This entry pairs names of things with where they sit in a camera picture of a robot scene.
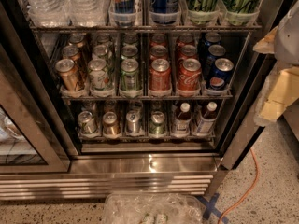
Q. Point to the red cola can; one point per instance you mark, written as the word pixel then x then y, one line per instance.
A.
pixel 185 39
pixel 186 52
pixel 188 75

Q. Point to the clear plastic bin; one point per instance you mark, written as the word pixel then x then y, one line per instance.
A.
pixel 152 209

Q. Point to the bottom shelf left silver can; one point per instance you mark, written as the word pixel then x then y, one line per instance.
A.
pixel 87 123

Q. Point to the shelf silver can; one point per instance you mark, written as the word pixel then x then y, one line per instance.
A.
pixel 133 121
pixel 87 123

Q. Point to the front gold soda can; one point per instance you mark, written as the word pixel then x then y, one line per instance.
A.
pixel 70 75

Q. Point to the clear water bottle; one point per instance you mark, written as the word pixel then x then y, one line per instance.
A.
pixel 48 13
pixel 88 13

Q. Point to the front white green soda can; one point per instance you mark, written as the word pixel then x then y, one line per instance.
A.
pixel 99 74

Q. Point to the front red cola can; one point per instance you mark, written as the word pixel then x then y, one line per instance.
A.
pixel 188 75

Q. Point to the bottom shelf green can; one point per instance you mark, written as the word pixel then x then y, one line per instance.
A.
pixel 157 123

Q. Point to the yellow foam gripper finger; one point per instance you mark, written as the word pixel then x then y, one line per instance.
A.
pixel 278 93
pixel 266 44

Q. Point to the right clear water bottle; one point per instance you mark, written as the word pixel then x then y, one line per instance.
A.
pixel 88 13

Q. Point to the stainless steel fridge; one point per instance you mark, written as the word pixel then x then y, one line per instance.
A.
pixel 101 164

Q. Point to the blue pepsi can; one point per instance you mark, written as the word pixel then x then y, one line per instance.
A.
pixel 207 40
pixel 214 52
pixel 219 74

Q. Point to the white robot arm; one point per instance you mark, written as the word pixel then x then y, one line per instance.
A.
pixel 286 44

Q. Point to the right white-cap juice bottle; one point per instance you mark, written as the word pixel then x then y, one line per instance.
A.
pixel 206 118

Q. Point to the left clear water bottle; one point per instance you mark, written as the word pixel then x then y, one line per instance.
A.
pixel 48 13

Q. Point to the front blue pepsi can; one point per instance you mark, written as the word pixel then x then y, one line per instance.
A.
pixel 219 74

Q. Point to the front orange soda can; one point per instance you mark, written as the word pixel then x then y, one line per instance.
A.
pixel 159 75

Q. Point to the blue tape cross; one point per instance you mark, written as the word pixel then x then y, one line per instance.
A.
pixel 210 206

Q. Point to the white-cap juice bottle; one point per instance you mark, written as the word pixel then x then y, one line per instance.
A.
pixel 182 118
pixel 206 118

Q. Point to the bottom shelf gold can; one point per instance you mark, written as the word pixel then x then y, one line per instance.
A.
pixel 111 123

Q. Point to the left white-cap juice bottle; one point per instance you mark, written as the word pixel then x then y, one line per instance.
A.
pixel 182 118

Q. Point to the glass fridge door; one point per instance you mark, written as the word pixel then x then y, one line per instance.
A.
pixel 40 151

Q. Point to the orange soda can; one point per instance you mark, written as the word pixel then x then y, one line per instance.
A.
pixel 159 75
pixel 158 39
pixel 158 52

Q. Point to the gold soda can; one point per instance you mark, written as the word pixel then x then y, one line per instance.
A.
pixel 70 75
pixel 72 52
pixel 81 41

